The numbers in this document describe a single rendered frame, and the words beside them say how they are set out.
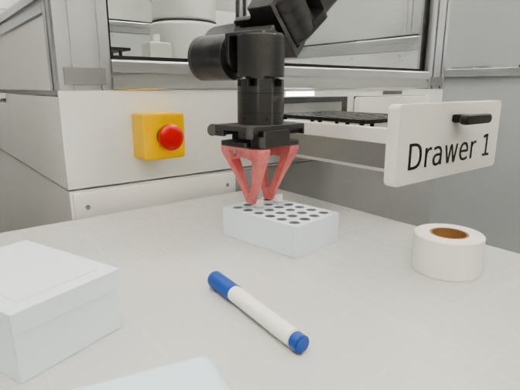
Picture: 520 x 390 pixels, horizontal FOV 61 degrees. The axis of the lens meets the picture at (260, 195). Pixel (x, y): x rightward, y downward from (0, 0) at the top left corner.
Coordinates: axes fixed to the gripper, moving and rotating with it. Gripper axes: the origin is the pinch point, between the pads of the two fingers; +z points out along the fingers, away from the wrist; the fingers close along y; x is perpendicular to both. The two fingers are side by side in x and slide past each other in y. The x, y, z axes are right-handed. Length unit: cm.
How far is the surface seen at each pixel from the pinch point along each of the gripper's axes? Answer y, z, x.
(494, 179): -196, 30, -26
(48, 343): 30.5, 3.7, 9.1
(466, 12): -199, -50, -49
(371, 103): -54, -10, -15
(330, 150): -17.4, -4.0, -1.3
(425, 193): -83, 16, -13
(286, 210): -1.1, 1.6, 3.6
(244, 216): 3.3, 2.1, 0.6
